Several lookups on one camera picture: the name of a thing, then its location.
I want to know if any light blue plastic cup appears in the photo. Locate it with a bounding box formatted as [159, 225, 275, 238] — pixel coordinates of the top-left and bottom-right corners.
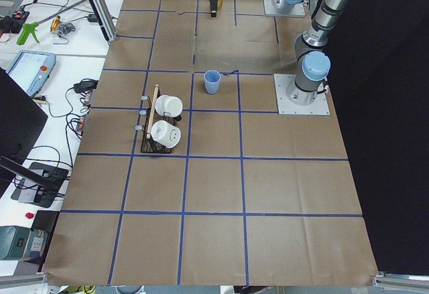
[204, 70, 221, 94]

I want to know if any white mug plain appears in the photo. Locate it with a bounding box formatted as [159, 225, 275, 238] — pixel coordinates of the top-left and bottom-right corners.
[155, 94, 183, 117]

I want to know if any white smiley face mug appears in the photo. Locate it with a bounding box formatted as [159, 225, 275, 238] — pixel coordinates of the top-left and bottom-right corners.
[151, 120, 181, 148]

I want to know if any black power adapter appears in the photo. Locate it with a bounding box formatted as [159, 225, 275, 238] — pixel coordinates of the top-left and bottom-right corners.
[73, 79, 99, 93]

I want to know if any blue teach pendant tablet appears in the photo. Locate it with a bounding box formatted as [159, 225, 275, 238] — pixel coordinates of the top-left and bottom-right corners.
[6, 50, 56, 98]

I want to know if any brown paper table cover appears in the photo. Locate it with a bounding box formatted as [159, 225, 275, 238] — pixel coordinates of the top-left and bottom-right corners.
[44, 0, 377, 286]

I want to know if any black monitor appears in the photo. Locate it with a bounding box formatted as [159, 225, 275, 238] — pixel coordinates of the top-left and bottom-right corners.
[1, 69, 48, 194]

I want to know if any green electronic box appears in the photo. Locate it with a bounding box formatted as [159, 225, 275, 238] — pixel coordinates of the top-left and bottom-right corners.
[1, 226, 48, 261]

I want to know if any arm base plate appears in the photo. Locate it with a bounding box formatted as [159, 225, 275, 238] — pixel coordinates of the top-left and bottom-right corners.
[263, 0, 305, 18]
[273, 74, 330, 116]

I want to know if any aluminium frame post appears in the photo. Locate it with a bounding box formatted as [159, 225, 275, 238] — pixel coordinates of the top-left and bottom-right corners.
[89, 0, 117, 42]

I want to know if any black wire cup rack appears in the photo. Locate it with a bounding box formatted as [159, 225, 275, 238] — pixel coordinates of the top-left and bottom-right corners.
[135, 84, 183, 154]

